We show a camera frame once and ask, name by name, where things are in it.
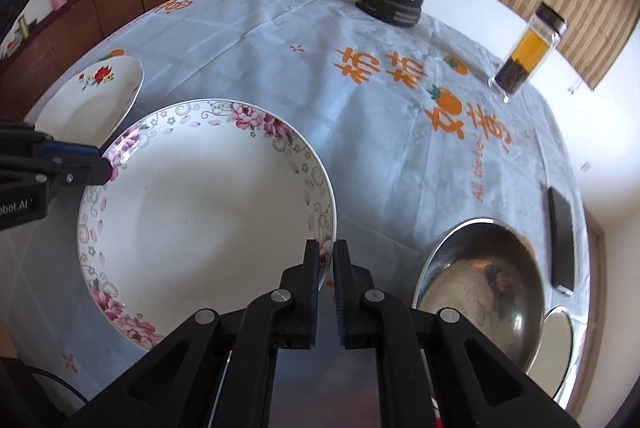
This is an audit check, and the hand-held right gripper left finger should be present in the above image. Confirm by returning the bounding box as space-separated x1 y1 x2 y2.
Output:
65 239 321 428

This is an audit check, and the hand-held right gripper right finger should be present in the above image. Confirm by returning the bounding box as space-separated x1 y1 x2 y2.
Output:
333 239 583 428

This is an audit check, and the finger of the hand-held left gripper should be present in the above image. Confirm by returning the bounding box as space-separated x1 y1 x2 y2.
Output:
0 118 104 160
0 153 115 200

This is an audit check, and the small red flower plate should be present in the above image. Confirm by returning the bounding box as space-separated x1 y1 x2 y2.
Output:
34 56 146 147

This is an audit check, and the large pink floral plate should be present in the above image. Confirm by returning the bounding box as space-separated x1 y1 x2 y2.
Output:
76 98 337 351

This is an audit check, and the stainless steel bowl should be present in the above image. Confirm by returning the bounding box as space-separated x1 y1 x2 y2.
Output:
411 217 546 374

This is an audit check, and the orange printed tablecloth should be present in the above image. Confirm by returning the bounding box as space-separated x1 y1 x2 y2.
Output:
0 0 589 415

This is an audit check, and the black smartphone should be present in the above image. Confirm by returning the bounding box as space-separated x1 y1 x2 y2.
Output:
546 186 576 298

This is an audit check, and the cream enamel plate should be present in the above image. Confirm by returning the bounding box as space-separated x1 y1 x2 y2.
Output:
527 306 574 412

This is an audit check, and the glass tea bottle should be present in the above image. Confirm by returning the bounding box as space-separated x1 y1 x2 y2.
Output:
487 0 570 104

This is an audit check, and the black cable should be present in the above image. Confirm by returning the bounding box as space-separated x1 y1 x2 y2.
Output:
27 365 91 414

